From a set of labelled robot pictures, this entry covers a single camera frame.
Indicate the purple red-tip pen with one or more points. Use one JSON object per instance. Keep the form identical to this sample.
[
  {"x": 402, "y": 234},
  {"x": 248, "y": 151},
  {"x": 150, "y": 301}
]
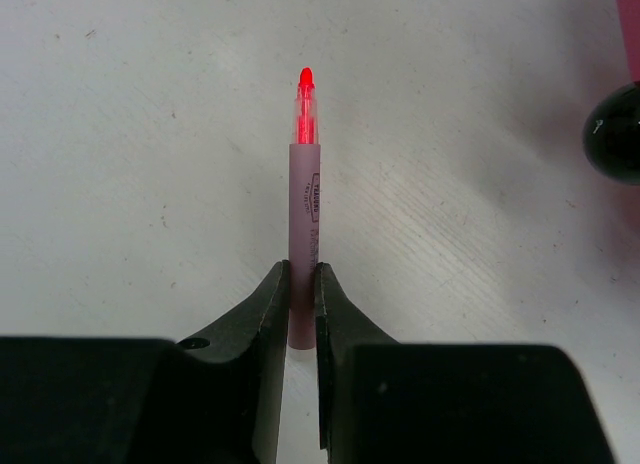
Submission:
[{"x": 304, "y": 213}]

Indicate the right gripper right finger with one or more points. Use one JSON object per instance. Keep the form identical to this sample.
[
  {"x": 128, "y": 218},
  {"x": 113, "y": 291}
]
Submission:
[{"x": 383, "y": 401}]

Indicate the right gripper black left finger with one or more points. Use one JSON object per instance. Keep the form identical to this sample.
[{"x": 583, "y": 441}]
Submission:
[{"x": 214, "y": 397}]

